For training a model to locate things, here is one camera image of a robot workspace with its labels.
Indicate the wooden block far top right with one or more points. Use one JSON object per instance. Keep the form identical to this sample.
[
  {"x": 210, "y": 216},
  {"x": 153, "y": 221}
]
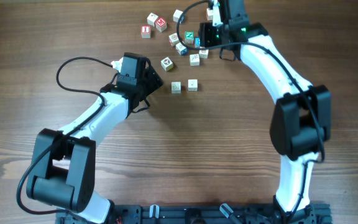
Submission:
[{"x": 209, "y": 14}]

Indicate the blue H letter block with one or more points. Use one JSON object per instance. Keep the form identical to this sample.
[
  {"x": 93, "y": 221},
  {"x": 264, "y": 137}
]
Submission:
[{"x": 197, "y": 42}]

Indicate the wooden block red drawing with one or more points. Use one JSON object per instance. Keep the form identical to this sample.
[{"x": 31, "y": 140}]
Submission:
[{"x": 173, "y": 39}]

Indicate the green N letter block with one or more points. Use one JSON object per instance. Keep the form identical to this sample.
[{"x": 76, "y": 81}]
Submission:
[{"x": 189, "y": 37}]

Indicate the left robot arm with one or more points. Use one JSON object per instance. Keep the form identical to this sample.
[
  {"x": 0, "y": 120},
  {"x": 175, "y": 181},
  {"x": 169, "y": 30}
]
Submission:
[{"x": 60, "y": 178}]

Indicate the wooden block red scribble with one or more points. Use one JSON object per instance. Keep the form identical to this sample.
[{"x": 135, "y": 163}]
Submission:
[{"x": 203, "y": 53}]

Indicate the wooden block yellow S side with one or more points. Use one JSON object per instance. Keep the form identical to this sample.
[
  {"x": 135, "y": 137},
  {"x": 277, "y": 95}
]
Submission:
[{"x": 194, "y": 60}]

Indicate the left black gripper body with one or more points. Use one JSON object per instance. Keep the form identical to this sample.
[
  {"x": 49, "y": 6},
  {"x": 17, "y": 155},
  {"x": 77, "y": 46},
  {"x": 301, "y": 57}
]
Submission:
[{"x": 142, "y": 86}]

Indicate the plain wooden block top left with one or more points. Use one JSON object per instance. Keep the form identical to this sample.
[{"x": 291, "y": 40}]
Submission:
[{"x": 151, "y": 19}]

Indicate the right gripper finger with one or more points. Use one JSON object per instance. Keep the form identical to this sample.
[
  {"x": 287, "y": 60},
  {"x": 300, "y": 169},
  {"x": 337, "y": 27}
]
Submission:
[
  {"x": 228, "y": 54},
  {"x": 209, "y": 35}
]

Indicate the red I letter block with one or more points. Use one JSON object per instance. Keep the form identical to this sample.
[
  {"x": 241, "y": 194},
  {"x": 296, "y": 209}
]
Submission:
[{"x": 146, "y": 32}]

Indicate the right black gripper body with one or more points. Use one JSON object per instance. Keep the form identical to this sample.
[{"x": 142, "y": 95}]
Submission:
[{"x": 225, "y": 30}]

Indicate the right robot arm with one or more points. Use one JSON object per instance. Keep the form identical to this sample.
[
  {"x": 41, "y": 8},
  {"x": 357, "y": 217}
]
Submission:
[{"x": 301, "y": 120}]

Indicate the wooden block blue L side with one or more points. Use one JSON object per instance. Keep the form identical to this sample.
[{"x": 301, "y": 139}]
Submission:
[{"x": 181, "y": 49}]

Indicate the wooden block yellow W side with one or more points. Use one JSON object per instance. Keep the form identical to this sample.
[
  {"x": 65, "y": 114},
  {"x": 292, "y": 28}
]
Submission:
[{"x": 167, "y": 64}]

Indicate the wooden block bear drawing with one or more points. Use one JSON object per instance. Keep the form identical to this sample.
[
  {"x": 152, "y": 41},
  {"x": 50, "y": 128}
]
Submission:
[{"x": 176, "y": 87}]

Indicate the wooden block green side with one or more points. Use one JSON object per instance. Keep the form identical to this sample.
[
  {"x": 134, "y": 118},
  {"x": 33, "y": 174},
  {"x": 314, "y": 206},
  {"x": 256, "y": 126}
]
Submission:
[{"x": 192, "y": 85}]

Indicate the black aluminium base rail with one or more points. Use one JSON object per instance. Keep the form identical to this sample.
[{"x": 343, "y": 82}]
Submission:
[{"x": 253, "y": 213}]

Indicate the red M letter block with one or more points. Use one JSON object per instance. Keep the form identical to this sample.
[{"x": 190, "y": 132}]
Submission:
[{"x": 160, "y": 24}]

